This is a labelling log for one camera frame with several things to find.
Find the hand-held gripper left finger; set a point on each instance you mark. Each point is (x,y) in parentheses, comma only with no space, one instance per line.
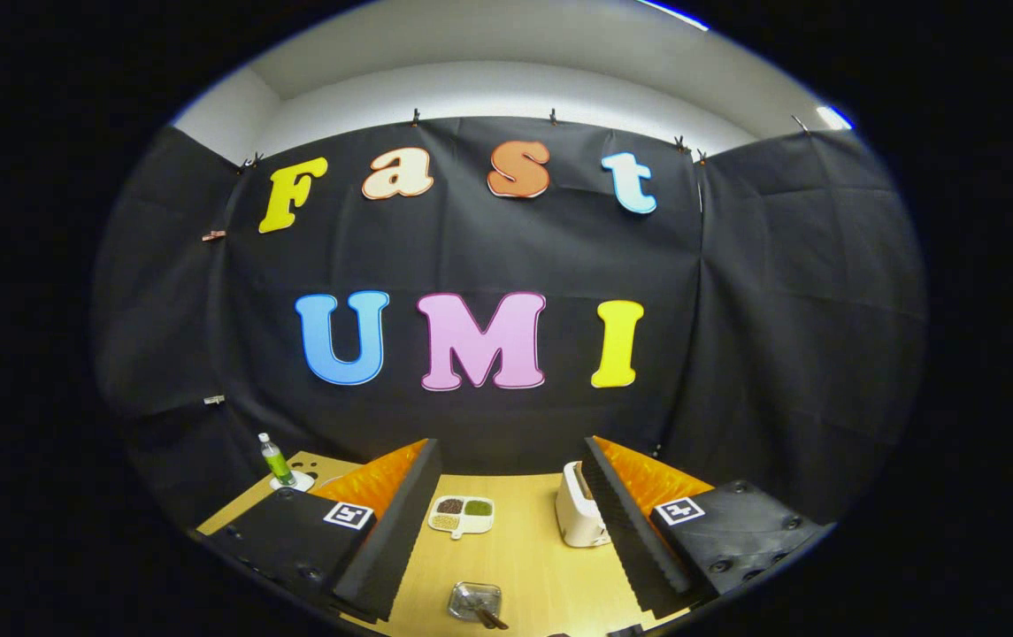
(400,531)

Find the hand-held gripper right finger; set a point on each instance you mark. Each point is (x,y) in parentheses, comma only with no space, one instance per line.
(625,522)

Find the pale yellow beans pile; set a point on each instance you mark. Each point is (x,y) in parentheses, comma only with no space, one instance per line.
(446,522)

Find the white toaster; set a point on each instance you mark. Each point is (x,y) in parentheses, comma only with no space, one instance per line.
(572,522)

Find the dark brown beans pile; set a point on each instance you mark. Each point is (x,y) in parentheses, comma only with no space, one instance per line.
(450,506)

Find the toasted bread slice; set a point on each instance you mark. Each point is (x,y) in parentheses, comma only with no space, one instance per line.
(581,478)

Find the white divided dish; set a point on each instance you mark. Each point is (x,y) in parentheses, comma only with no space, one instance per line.
(471,524)

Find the green beans pile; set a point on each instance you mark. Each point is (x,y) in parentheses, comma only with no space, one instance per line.
(478,508)

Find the white square coaster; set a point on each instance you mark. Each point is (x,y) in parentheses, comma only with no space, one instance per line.
(303,482)

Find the green label drink bottle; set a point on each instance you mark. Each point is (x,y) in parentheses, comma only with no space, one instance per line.
(276,460)

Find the ceiling light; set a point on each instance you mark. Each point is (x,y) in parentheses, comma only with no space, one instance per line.
(833,117)

